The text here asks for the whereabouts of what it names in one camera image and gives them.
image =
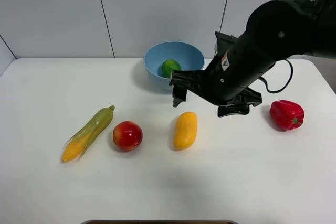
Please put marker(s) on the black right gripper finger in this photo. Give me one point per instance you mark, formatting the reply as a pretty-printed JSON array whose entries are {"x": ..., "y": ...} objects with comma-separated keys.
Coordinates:
[
  {"x": 179, "y": 95},
  {"x": 232, "y": 110}
]

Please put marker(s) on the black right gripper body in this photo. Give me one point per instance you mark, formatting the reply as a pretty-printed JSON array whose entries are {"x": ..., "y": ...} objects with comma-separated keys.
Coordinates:
[{"x": 213, "y": 89}]

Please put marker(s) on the green lime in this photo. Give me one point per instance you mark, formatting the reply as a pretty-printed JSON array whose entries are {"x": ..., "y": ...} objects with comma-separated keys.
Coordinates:
[{"x": 168, "y": 66}]

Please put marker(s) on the yellow mango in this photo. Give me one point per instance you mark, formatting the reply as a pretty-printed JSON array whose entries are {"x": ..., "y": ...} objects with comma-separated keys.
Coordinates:
[{"x": 185, "y": 130}]

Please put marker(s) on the red yellow apple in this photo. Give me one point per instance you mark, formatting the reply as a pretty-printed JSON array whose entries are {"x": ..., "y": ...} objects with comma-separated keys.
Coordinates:
[{"x": 127, "y": 136}]

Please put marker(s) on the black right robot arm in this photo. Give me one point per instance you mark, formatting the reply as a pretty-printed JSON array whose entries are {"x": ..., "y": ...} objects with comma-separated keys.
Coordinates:
[{"x": 275, "y": 31}]

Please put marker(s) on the blue bowl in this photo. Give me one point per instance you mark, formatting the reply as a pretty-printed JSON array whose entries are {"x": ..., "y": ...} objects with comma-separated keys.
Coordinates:
[{"x": 186, "y": 55}]

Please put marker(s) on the red bell pepper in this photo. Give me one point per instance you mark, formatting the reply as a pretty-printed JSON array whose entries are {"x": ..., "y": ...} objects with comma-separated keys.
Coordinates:
[{"x": 287, "y": 115}]

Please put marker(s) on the corn cob with green husk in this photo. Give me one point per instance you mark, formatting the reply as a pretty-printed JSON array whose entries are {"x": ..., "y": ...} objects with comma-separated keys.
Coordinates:
[{"x": 84, "y": 138}]

